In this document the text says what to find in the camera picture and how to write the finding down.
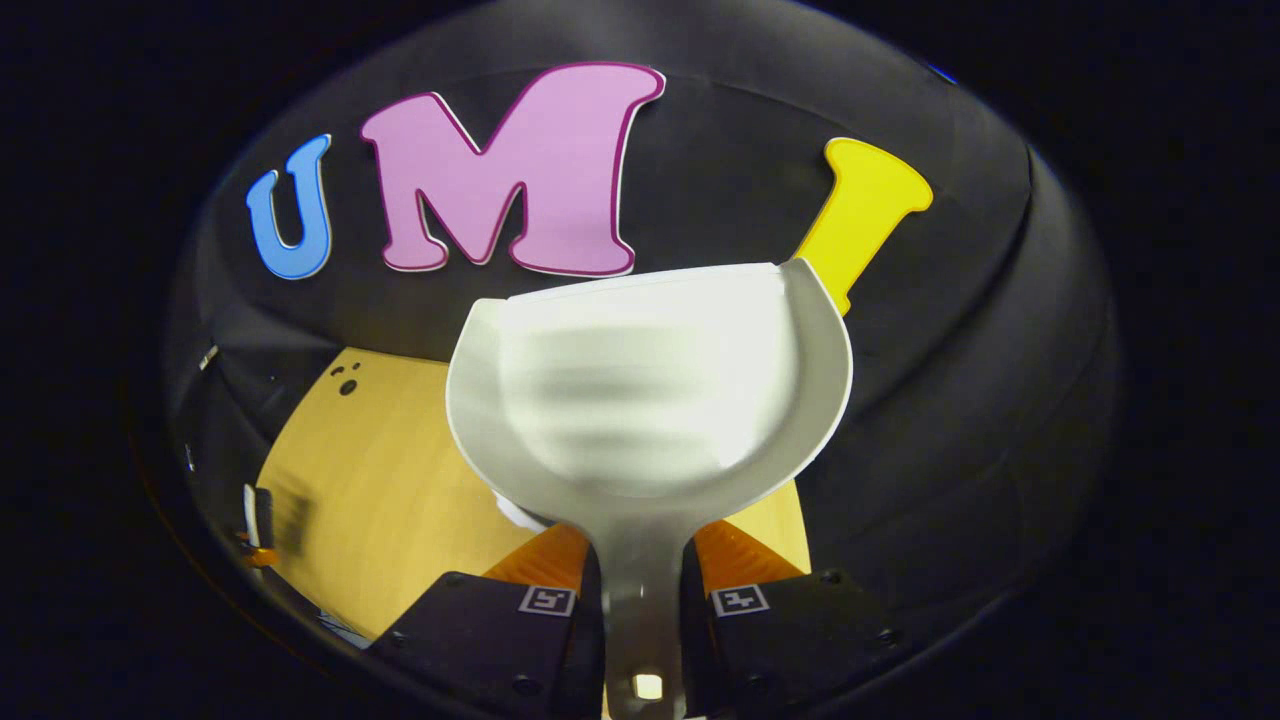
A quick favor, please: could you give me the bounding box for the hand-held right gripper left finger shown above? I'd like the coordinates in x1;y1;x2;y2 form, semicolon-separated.
365;522;607;720

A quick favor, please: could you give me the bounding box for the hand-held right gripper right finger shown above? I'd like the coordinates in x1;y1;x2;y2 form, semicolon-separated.
683;520;909;717

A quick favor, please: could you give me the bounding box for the white ribbed garbage bin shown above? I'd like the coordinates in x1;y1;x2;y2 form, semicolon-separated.
490;490;554;532

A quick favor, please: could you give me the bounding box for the white plastic dustpan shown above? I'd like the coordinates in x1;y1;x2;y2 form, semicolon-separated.
445;258;854;720

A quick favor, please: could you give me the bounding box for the wooden desktop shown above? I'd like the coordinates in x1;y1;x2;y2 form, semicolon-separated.
255;347;813;643

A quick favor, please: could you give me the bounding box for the black backdrop cloth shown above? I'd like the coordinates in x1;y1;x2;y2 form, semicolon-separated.
165;0;1121;651

